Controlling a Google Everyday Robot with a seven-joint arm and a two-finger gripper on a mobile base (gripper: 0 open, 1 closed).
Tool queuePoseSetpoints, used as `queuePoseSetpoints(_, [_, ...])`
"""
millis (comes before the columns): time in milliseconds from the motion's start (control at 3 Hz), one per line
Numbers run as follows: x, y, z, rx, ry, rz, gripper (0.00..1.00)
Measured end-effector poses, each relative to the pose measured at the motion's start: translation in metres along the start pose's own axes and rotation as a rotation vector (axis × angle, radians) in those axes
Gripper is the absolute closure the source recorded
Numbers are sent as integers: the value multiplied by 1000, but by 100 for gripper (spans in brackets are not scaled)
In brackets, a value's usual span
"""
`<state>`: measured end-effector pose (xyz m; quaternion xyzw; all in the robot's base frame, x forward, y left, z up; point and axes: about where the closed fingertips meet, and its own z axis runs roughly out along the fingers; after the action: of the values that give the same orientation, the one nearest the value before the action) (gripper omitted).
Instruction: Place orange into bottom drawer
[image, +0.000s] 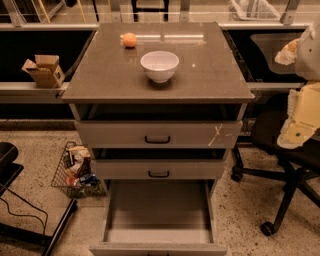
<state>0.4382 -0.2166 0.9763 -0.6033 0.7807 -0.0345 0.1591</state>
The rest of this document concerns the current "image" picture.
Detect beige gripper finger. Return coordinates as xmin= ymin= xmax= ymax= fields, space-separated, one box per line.
xmin=274 ymin=39 xmax=299 ymax=65

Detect orange fruit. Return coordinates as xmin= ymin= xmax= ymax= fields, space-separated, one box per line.
xmin=122 ymin=33 xmax=137 ymax=48

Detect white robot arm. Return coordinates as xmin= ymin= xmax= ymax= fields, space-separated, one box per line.
xmin=275 ymin=16 xmax=320 ymax=149

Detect grey drawer cabinet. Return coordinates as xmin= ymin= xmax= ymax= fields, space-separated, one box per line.
xmin=63 ymin=23 xmax=252 ymax=256

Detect bottom grey drawer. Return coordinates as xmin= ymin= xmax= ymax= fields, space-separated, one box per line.
xmin=89 ymin=180 xmax=227 ymax=256

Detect grey drawer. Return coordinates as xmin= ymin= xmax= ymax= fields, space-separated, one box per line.
xmin=92 ymin=159 xmax=226 ymax=180
xmin=75 ymin=121 xmax=242 ymax=149
xmin=89 ymin=180 xmax=227 ymax=256

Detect middle grey drawer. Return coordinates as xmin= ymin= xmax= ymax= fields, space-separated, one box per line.
xmin=92 ymin=159 xmax=226 ymax=180

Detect top grey drawer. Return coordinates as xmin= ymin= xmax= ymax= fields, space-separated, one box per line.
xmin=75 ymin=121 xmax=242 ymax=149

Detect black office chair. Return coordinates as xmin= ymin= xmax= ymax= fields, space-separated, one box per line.
xmin=231 ymin=93 xmax=320 ymax=236

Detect white ceramic bowl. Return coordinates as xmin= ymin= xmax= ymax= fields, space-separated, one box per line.
xmin=140 ymin=51 xmax=179 ymax=83

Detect open cardboard box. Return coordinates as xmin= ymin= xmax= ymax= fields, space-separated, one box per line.
xmin=22 ymin=55 xmax=65 ymax=89

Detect wire basket with items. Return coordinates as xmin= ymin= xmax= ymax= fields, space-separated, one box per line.
xmin=51 ymin=141 xmax=105 ymax=198

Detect black stand with cable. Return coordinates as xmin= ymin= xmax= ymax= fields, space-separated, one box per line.
xmin=0 ymin=142 xmax=77 ymax=256

